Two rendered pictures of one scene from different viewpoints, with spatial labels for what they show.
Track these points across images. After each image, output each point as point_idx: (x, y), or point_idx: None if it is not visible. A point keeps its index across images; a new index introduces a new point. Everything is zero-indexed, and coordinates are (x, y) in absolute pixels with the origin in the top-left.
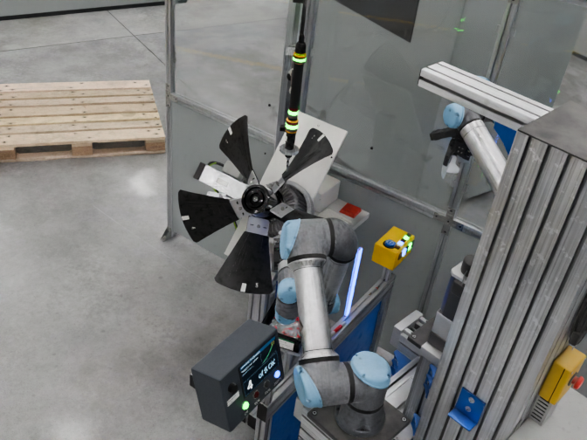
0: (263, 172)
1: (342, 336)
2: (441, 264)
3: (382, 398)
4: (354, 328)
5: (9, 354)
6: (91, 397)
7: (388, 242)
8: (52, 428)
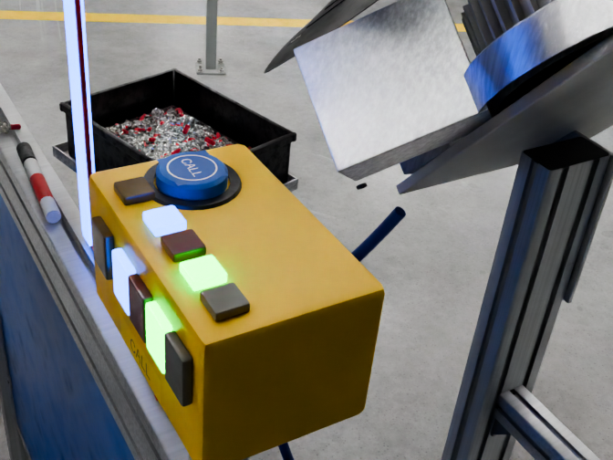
0: None
1: (40, 253)
2: None
3: None
4: (72, 333)
5: (586, 262)
6: (458, 331)
7: (199, 161)
8: (403, 279)
